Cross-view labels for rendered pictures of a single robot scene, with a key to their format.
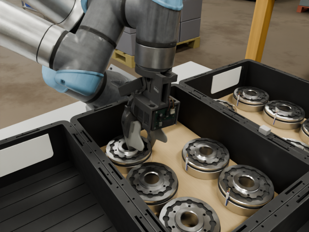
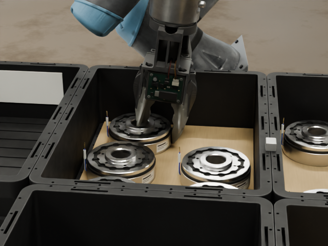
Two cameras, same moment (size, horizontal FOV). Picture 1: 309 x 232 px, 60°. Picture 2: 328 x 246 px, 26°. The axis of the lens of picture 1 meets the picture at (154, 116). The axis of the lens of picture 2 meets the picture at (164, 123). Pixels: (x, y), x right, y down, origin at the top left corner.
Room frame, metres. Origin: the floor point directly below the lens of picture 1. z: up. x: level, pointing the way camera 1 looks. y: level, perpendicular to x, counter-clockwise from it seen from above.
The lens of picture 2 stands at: (-0.30, -0.67, 1.37)
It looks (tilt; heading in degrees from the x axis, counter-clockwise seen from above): 26 degrees down; 42
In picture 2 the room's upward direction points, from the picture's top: straight up
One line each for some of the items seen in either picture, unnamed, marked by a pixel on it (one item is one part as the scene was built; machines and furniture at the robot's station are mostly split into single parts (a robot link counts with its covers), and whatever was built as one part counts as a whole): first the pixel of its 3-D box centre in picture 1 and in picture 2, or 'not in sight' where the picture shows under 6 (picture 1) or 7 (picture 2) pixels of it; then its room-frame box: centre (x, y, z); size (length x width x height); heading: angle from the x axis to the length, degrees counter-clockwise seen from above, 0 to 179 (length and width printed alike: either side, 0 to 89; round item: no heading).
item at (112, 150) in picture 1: (128, 148); (139, 126); (0.46, 0.06, 0.86); 0.10 x 0.10 x 0.01
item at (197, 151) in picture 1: (205, 151); (215, 160); (0.44, -0.11, 0.86); 0.05 x 0.05 x 0.01
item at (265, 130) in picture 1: (264, 130); (270, 144); (0.42, -0.22, 0.94); 0.02 x 0.01 x 0.01; 35
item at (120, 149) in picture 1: (128, 146); (139, 123); (0.46, 0.06, 0.86); 0.05 x 0.05 x 0.01
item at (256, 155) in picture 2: (179, 164); (164, 156); (0.40, -0.05, 0.87); 0.40 x 0.30 x 0.11; 35
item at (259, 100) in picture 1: (251, 95); not in sight; (0.71, -0.29, 0.86); 0.10 x 0.10 x 0.01
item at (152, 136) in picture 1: (158, 134); (178, 121); (0.48, -0.01, 0.88); 0.06 x 0.03 x 0.09; 36
